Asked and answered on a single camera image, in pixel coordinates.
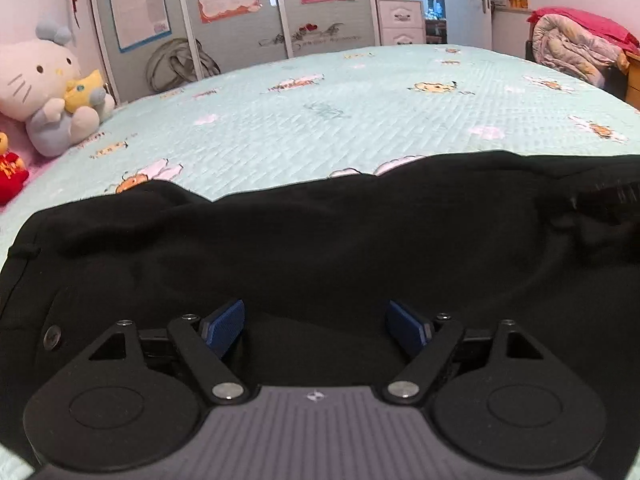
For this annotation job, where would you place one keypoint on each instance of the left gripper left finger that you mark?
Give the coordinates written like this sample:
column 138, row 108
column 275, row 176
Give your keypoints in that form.
column 133, row 397

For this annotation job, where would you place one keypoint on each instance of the white cat plush toy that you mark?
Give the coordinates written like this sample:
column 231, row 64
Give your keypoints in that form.
column 42, row 87

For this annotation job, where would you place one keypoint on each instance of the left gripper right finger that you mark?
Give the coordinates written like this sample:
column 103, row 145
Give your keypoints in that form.
column 497, row 398

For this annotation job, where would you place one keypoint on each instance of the folded pink grey quilt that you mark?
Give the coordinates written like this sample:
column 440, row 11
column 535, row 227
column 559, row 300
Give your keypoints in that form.
column 580, row 44

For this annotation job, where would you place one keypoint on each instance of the black trousers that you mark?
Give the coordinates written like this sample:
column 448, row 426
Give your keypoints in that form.
column 550, row 242

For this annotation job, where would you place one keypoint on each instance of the mint quilted bee bedspread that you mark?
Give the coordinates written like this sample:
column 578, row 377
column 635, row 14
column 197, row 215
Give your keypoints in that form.
column 329, row 115

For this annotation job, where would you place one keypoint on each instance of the grey sliding wardrobe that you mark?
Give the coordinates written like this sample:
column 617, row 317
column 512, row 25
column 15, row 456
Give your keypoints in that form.
column 195, row 50

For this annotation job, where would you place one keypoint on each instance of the white drawer cabinet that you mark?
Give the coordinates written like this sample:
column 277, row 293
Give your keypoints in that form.
column 401, row 22

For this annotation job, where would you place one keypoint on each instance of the red small plush toy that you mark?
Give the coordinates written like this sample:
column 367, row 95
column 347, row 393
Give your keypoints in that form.
column 13, row 172

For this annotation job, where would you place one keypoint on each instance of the blue framed paper poster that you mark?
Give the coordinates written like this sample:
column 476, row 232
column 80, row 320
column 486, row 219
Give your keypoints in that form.
column 139, row 22

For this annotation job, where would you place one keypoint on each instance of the white door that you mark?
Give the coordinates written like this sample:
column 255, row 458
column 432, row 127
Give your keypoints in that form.
column 469, row 23

